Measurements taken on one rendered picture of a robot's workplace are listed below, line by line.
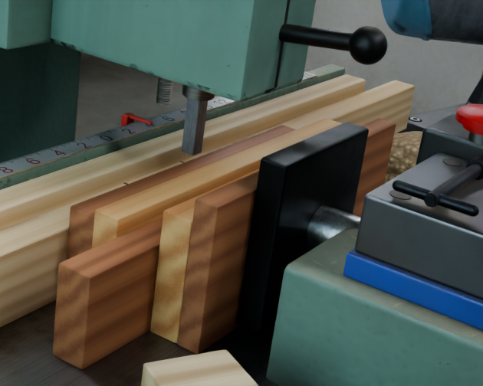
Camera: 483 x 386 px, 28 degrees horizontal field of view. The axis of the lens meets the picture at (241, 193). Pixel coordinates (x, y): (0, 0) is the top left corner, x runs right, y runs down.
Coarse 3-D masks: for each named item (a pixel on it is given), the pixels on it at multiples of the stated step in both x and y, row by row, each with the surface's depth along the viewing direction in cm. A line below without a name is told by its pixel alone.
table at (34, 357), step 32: (32, 320) 47; (0, 352) 44; (32, 352) 44; (128, 352) 45; (160, 352) 46; (192, 352) 46; (256, 352) 47; (0, 384) 42; (32, 384) 42; (64, 384) 42; (96, 384) 43; (128, 384) 43
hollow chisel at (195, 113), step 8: (192, 104) 56; (200, 104) 56; (192, 112) 56; (200, 112) 56; (192, 120) 56; (200, 120) 56; (184, 128) 57; (192, 128) 56; (200, 128) 57; (184, 136) 57; (192, 136) 57; (200, 136) 57; (184, 144) 57; (192, 144) 57; (200, 144) 57; (192, 152) 57; (200, 152) 58
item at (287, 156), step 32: (352, 128) 51; (288, 160) 45; (320, 160) 47; (352, 160) 51; (256, 192) 46; (288, 192) 45; (320, 192) 49; (352, 192) 52; (256, 224) 46; (288, 224) 47; (320, 224) 48; (352, 224) 48; (256, 256) 47; (288, 256) 48; (256, 288) 47; (256, 320) 48
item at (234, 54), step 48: (96, 0) 54; (144, 0) 52; (192, 0) 50; (240, 0) 49; (288, 0) 51; (96, 48) 55; (144, 48) 53; (192, 48) 51; (240, 48) 50; (288, 48) 53; (192, 96) 55; (240, 96) 51
